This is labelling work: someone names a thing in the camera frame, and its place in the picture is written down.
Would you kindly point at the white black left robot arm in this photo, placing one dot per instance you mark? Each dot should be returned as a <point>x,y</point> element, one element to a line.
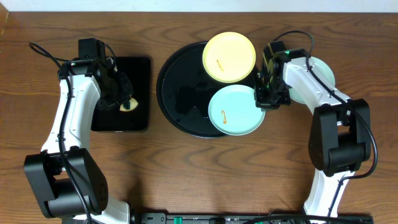
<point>65,179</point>

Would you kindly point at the black rectangular sponge tray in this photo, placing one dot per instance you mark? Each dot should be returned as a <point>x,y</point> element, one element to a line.
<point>118,119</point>

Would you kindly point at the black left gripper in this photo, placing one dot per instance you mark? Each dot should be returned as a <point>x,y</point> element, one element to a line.
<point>123,91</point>

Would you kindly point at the yellow plate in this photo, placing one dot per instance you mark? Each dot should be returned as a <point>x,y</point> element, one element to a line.
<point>229,57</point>

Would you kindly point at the green yellow sponge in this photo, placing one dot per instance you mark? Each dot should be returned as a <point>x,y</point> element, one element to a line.
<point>129,105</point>

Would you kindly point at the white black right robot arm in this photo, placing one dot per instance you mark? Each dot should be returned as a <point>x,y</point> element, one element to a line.
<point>339,140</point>

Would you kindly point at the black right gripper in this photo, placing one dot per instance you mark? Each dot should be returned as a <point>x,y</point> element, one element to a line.
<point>265,105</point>

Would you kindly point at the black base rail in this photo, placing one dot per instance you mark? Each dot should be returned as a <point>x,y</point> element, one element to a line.
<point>274,218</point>

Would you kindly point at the black round serving tray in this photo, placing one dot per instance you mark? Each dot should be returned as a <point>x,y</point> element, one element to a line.
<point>184,90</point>

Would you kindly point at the light blue plate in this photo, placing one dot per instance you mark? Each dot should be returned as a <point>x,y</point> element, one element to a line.
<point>326,72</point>
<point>233,111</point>

